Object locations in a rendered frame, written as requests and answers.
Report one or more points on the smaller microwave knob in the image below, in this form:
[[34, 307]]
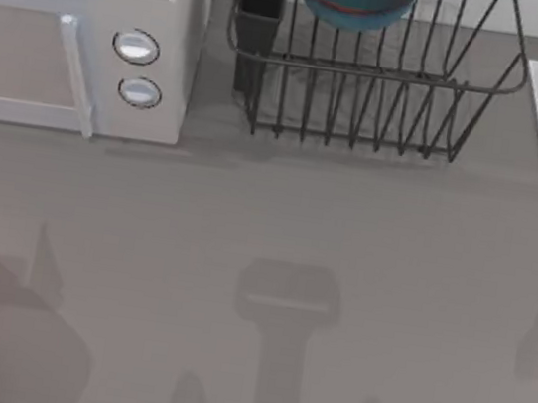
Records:
[[139, 92]]

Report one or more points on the larger microwave knob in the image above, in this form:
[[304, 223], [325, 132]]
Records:
[[136, 46]]

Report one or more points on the pale microwave oven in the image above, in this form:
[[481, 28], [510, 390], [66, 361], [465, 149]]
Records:
[[181, 9]]

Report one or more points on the black cutlery holder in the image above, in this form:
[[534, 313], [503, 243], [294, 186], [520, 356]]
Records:
[[261, 5]]

